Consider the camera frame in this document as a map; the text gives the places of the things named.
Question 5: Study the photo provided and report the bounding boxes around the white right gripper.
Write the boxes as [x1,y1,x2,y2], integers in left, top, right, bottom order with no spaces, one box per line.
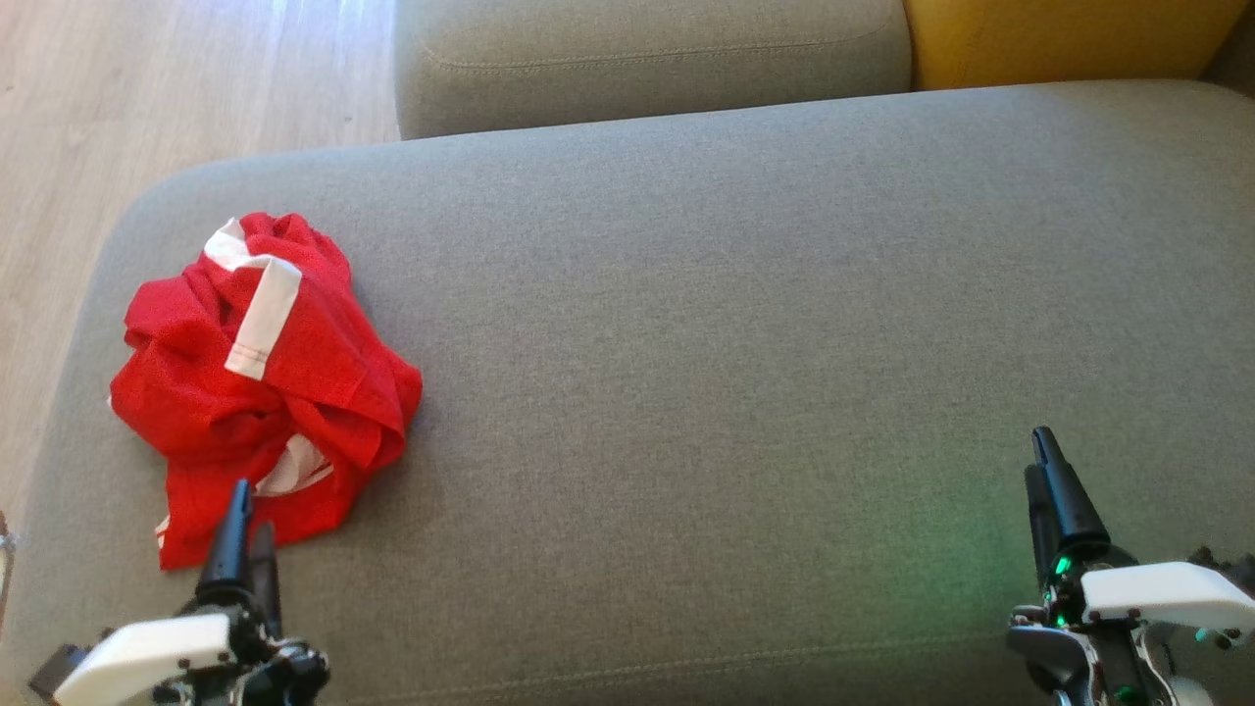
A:
[1007,426,1255,706]

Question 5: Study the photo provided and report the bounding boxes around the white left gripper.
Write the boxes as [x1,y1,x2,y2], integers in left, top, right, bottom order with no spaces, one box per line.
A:
[54,479,331,706]

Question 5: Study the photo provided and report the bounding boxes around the red shorts with white stripes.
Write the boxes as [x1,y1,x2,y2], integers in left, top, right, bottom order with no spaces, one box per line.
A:
[108,211,425,472]

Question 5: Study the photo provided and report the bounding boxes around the grey sofa seat cushion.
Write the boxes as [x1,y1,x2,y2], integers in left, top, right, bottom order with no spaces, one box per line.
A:
[0,80,1255,706]
[394,0,913,140]

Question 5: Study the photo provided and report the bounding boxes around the large yellow sofa back cushion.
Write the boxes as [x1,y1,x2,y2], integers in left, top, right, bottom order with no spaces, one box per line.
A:
[902,0,1251,91]

